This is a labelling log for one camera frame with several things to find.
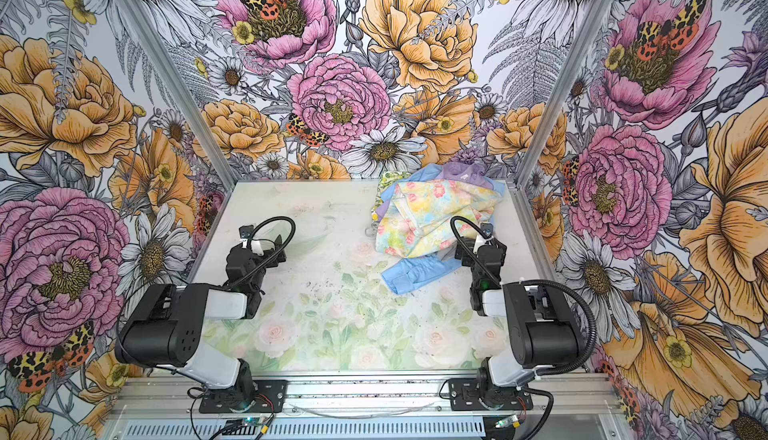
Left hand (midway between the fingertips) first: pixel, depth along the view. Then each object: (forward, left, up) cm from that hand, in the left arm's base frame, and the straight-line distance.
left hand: (266, 244), depth 94 cm
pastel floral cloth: (+9, -47, +1) cm, 48 cm away
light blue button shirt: (-7, -45, -7) cm, 46 cm away
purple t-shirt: (+29, -67, +3) cm, 73 cm away
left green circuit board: (-44, -5, -8) cm, 45 cm away
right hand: (-1, -65, +1) cm, 65 cm away
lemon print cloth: (+36, -37, -7) cm, 52 cm away
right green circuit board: (-45, -65, -7) cm, 80 cm away
